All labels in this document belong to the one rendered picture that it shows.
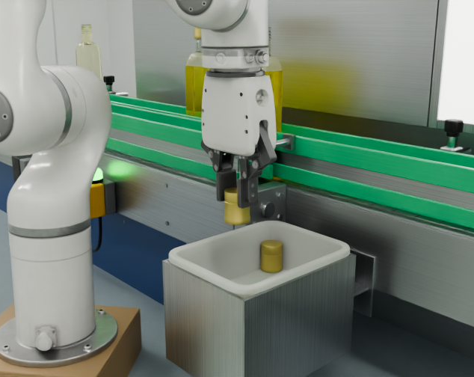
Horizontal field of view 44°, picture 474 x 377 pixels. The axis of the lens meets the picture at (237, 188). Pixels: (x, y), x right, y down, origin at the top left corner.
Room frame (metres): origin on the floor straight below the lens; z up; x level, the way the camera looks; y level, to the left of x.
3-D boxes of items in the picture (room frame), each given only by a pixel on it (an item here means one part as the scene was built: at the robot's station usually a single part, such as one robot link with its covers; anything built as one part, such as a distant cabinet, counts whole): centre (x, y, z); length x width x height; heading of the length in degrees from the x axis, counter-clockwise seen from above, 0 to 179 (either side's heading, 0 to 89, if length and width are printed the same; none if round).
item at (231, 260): (0.79, -0.03, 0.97); 0.22 x 0.17 x 0.09; 132
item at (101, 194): (1.21, 0.31, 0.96); 0.07 x 0.07 x 0.07; 42
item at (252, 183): (0.74, -0.02, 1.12); 0.03 x 0.03 x 0.07; 43
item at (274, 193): (0.95, -0.04, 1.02); 0.09 x 0.04 x 0.07; 132
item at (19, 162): (1.42, 0.50, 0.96); 0.08 x 0.08 x 0.08; 42
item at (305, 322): (0.81, -0.05, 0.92); 0.27 x 0.17 x 0.15; 132
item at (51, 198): (0.89, 0.27, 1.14); 0.19 x 0.12 x 0.24; 160
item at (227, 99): (0.76, 0.00, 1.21); 0.10 x 0.07 x 0.11; 43
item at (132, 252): (1.64, 0.50, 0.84); 1.59 x 0.18 x 0.18; 42
